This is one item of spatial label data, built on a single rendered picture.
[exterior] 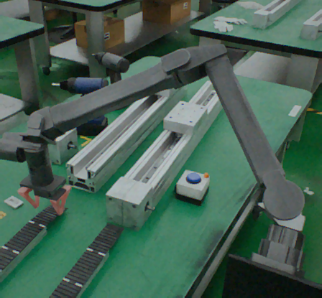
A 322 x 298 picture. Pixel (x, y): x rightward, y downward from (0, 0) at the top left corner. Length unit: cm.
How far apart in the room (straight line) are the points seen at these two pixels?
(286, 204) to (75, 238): 57
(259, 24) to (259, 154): 215
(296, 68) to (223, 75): 188
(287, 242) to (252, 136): 23
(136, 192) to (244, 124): 38
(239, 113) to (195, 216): 40
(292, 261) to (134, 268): 40
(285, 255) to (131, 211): 45
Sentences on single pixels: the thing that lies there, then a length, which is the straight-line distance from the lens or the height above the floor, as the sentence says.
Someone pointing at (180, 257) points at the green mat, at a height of 78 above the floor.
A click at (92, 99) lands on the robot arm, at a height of 114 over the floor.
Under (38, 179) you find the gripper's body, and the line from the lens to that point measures 108.
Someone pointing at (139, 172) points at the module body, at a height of 85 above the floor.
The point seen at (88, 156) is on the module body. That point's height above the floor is 85.
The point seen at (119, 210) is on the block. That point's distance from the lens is 114.
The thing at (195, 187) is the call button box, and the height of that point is 84.
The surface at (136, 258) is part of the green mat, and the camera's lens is 109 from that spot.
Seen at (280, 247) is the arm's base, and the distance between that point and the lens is 85.
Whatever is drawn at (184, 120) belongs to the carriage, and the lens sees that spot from 142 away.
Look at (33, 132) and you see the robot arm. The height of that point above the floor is 107.
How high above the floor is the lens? 158
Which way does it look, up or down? 31 degrees down
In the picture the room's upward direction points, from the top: 1 degrees clockwise
